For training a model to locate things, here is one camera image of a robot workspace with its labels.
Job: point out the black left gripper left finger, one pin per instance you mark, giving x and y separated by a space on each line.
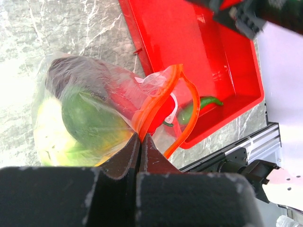
103 196

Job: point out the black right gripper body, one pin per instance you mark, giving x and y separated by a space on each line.
248 17

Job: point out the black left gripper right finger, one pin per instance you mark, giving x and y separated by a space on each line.
166 197

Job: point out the white cauliflower with leaves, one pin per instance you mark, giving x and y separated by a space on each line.
55 146

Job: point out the green orange mango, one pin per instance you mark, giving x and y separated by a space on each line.
92 122

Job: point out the clear zip top bag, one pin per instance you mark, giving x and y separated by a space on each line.
148 95

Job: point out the red bell pepper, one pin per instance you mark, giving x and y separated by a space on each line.
127 109

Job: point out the dark red apple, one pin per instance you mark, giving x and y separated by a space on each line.
77 71

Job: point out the red plastic bin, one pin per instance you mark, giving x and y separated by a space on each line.
217 60

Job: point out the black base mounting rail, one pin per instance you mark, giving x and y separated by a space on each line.
263 144

